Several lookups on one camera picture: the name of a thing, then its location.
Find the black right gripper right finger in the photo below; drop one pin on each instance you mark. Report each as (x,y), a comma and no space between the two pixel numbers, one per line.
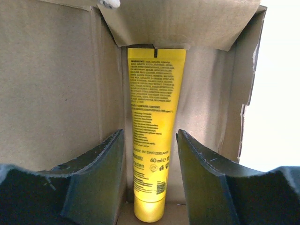
(219,191)

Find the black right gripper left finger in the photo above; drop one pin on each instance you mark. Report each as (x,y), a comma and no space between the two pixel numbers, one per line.
(87,190)

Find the brown cardboard express box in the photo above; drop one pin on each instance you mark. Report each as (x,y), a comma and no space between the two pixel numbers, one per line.
(64,90)

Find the yellow toothpaste tube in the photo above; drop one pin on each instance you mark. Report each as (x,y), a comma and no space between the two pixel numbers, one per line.
(155,77)

